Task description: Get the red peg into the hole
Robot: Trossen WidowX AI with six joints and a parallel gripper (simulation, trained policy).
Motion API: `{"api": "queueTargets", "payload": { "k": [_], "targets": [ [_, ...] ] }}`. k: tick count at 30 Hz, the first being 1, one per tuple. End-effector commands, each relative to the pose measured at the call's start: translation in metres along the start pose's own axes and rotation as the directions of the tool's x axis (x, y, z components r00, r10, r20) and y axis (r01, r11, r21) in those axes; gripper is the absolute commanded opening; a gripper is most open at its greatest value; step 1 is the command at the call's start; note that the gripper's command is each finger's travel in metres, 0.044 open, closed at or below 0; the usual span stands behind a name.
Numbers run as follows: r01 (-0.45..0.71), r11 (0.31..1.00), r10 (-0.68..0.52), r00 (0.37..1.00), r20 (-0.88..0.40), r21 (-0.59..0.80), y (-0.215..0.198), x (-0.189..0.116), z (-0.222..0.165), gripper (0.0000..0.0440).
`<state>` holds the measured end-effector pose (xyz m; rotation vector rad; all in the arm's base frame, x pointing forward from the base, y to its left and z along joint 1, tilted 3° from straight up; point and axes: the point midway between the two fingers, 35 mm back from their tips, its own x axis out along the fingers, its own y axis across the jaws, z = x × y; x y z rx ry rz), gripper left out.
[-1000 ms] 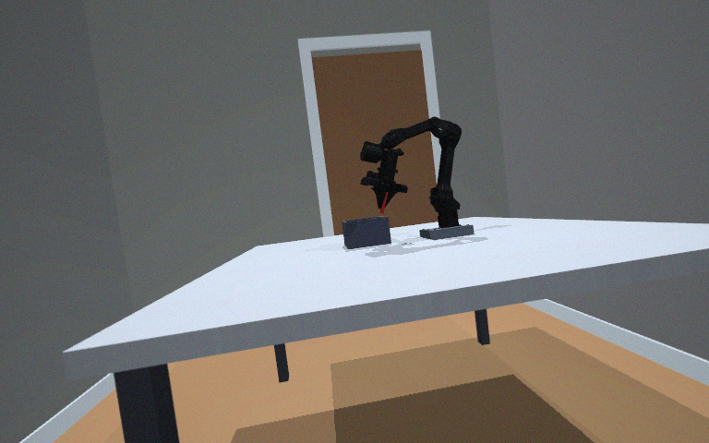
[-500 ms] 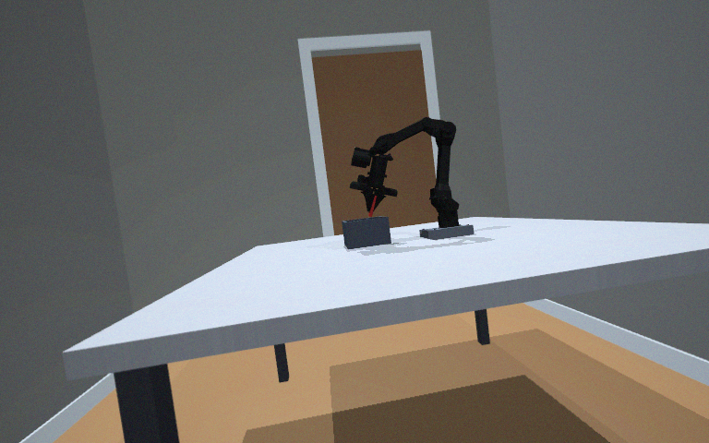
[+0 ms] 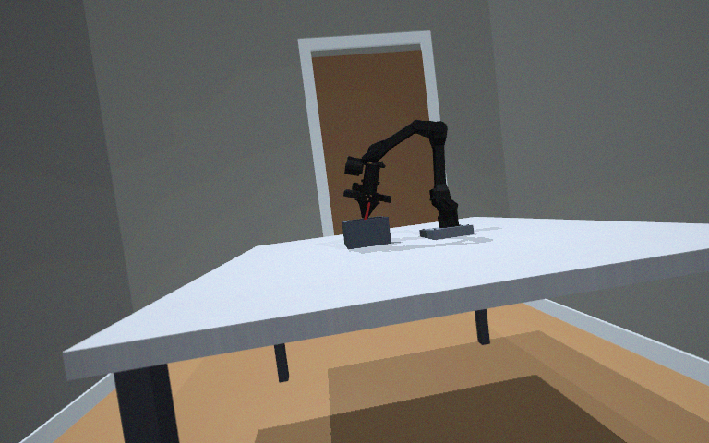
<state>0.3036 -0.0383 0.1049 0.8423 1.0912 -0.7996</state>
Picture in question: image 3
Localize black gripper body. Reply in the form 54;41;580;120
343;177;391;203

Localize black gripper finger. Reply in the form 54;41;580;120
368;200;380;217
355;198;368;219

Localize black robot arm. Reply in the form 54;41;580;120
344;120;461;228

